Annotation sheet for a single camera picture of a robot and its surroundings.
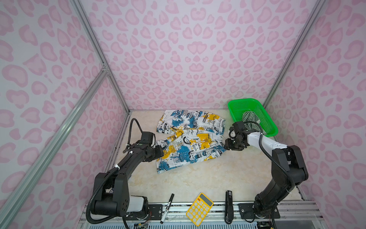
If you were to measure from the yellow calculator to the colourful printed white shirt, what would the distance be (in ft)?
0.69

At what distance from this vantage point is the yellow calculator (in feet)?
2.36

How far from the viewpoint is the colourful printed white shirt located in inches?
36.2
